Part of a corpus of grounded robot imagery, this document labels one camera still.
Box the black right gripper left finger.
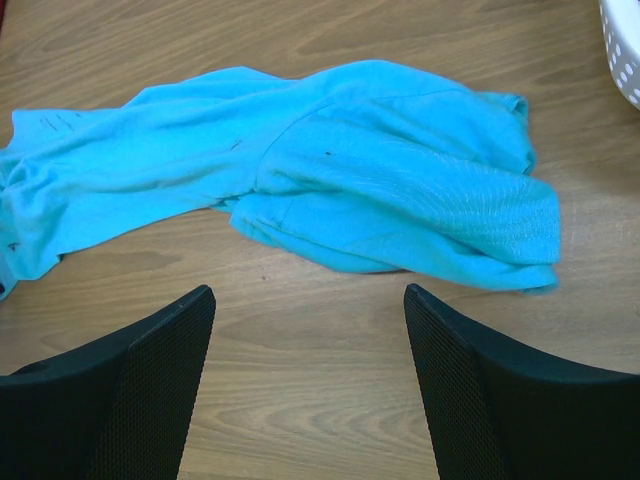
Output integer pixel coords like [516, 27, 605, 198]
[1, 285, 216, 479]

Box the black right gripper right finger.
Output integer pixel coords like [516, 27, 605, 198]
[404, 284, 639, 479]

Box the bright cyan t-shirt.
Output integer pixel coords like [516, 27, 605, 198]
[1, 60, 561, 295]

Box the white perforated laundry basket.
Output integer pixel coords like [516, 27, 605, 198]
[599, 0, 640, 109]

